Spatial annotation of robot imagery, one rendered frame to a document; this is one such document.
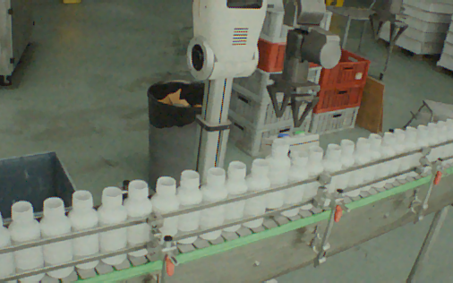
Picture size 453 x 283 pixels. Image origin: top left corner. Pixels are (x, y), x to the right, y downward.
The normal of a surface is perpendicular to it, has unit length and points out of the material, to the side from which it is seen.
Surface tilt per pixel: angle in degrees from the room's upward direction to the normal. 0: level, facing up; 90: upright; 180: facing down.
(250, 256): 90
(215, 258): 90
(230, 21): 90
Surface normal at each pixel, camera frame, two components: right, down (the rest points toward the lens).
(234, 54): 0.53, 0.44
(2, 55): 0.25, 0.42
